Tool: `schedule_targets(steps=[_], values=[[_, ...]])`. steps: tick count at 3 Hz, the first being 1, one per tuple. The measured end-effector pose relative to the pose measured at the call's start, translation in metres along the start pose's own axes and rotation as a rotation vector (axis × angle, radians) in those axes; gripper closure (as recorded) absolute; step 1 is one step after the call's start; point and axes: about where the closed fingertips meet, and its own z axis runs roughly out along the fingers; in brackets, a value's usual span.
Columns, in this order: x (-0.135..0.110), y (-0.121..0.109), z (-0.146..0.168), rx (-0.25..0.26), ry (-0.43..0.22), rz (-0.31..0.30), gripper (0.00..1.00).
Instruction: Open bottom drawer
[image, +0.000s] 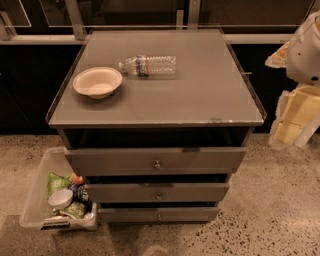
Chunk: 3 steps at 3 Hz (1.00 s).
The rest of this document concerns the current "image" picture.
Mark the grey bottom drawer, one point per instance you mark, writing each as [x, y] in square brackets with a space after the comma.
[162, 214]

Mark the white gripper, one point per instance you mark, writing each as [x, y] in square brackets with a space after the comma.
[304, 57]

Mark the grey drawer cabinet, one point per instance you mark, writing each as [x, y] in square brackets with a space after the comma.
[206, 103]

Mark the metal railing frame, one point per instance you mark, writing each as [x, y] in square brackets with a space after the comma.
[72, 21]

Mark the clear plastic storage bin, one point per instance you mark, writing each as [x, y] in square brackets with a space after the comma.
[37, 213]

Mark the clear plastic water bottle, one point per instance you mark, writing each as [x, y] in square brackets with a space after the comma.
[146, 65]

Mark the dark blue snack bag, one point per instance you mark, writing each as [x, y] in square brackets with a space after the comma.
[80, 195]

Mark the beige paper bowl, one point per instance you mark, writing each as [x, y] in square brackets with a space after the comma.
[98, 82]

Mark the grey drawer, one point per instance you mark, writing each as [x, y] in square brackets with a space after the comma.
[157, 192]
[155, 161]
[162, 214]

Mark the grey middle drawer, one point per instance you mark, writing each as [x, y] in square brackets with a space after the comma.
[157, 192]

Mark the orange capped item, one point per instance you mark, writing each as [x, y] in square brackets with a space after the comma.
[78, 180]

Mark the small white cup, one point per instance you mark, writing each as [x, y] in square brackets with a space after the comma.
[61, 199]

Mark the grey top drawer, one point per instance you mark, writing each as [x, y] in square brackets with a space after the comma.
[155, 161]

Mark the green snack packet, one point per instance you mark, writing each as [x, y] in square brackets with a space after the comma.
[75, 210]

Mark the green chip bag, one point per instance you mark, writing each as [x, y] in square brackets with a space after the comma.
[56, 182]

